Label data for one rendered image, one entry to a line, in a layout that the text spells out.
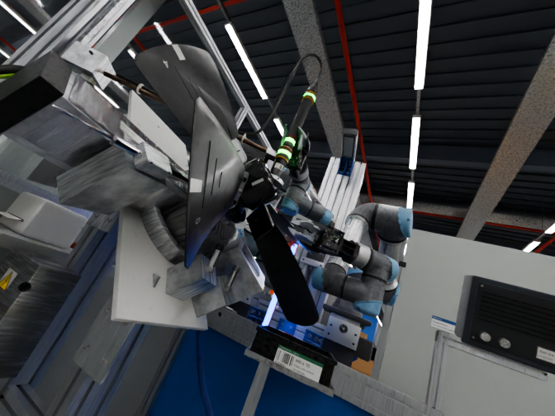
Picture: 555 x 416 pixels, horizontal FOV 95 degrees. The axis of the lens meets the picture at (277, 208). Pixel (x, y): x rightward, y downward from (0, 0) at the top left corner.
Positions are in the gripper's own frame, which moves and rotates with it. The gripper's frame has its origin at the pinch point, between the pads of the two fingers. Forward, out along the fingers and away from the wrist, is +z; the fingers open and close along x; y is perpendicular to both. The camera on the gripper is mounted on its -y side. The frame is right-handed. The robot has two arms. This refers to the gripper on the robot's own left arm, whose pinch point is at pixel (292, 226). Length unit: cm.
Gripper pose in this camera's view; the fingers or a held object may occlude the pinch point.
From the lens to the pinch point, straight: 79.4
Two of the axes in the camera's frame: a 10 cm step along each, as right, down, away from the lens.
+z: -9.0, -4.2, -1.3
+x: -3.9, 8.9, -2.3
